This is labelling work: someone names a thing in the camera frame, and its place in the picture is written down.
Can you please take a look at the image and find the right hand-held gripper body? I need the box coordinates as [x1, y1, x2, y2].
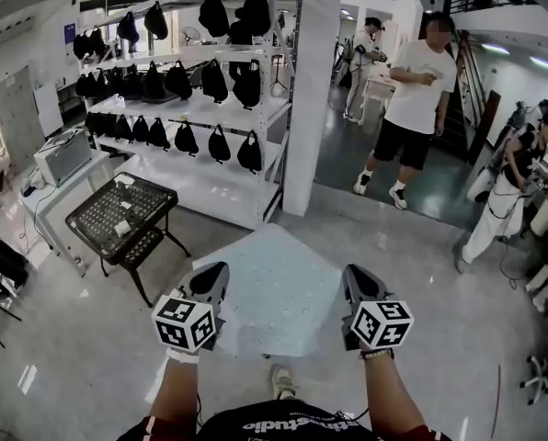
[342, 297, 415, 351]

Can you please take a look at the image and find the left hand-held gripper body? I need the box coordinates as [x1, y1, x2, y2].
[150, 287, 227, 353]

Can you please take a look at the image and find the light grey cloth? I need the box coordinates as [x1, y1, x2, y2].
[191, 221, 345, 358]

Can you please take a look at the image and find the person's left forearm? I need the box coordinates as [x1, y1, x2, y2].
[155, 354, 202, 434]

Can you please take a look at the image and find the person's right forearm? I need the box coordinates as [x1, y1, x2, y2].
[360, 351, 429, 436]

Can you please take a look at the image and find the white wristband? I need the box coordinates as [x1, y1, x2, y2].
[165, 346, 200, 365]

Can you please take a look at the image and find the white shelving rack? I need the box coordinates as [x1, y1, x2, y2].
[73, 0, 303, 230]

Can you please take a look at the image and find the person's light sneaker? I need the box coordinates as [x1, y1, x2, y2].
[269, 364, 299, 402]

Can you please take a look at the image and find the black metal mesh table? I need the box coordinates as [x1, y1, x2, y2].
[64, 171, 193, 308]

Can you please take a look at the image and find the person's black shirt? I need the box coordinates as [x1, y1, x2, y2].
[117, 397, 454, 441]

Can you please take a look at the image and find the white swivel chair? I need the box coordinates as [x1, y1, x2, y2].
[519, 333, 548, 407]

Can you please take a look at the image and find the white desk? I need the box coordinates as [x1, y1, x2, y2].
[19, 151, 119, 278]

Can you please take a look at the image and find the grey printer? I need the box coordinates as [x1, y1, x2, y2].
[33, 129, 93, 187]

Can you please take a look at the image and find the white pillar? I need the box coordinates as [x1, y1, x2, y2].
[281, 0, 345, 216]

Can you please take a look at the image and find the black staircase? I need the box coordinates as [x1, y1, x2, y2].
[432, 29, 489, 158]

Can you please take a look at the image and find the whiteboard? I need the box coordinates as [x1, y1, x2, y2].
[32, 80, 64, 138]

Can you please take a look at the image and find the white fan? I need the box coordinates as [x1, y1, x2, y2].
[178, 25, 202, 49]

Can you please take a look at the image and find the row of black bags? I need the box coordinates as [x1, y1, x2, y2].
[73, 0, 273, 174]

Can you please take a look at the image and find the blue poster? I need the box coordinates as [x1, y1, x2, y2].
[63, 21, 78, 58]

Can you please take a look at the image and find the beaded bracelet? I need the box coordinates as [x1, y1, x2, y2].
[358, 346, 395, 361]

